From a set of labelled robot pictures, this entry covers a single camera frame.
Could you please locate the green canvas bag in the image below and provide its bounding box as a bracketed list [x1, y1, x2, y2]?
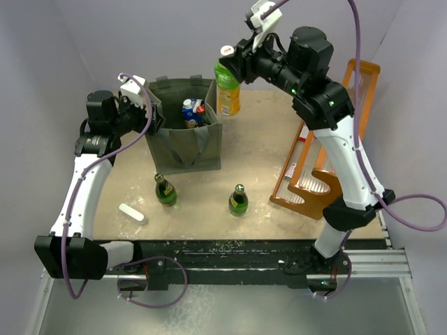
[146, 75, 222, 175]

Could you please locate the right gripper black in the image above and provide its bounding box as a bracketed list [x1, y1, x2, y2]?
[220, 29, 304, 98]

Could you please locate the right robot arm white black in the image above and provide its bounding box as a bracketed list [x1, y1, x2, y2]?
[219, 27, 395, 273]

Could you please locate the left green glass bottle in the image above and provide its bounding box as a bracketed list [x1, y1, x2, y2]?
[154, 173, 177, 207]

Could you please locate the white flat bar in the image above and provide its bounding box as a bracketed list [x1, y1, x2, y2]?
[118, 203, 147, 225]

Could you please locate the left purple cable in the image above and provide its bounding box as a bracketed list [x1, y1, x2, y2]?
[61, 72, 189, 309]

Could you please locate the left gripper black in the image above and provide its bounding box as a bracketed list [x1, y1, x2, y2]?
[110, 91, 165, 137]

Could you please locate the cola glass bottle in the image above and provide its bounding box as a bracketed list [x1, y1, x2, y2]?
[196, 105, 211, 127]

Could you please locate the green orange juice bottle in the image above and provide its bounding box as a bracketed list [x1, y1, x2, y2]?
[214, 59, 240, 116]

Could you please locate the blue juice carton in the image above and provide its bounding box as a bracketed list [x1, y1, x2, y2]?
[182, 98, 205, 128]

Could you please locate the white red label card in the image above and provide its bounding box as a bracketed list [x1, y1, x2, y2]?
[284, 163, 297, 178]

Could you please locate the green glass bottle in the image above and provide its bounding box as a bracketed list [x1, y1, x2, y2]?
[154, 173, 177, 207]
[228, 184, 249, 216]

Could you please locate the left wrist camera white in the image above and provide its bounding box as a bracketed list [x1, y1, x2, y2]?
[117, 73, 147, 109]

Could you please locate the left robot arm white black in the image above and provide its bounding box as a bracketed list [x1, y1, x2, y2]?
[34, 89, 155, 280]

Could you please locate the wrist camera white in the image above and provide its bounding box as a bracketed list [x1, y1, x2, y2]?
[245, 0, 282, 52]
[117, 73, 147, 109]

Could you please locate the right green glass bottle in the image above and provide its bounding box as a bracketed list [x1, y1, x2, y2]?
[228, 184, 249, 216]

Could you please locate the red white small box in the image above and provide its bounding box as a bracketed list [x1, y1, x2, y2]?
[299, 125, 309, 142]

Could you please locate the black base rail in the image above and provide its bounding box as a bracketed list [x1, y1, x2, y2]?
[106, 239, 386, 292]

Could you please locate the orange wooden rack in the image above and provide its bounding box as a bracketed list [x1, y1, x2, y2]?
[270, 60, 381, 220]

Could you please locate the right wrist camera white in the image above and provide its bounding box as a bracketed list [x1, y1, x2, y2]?
[245, 0, 282, 52]

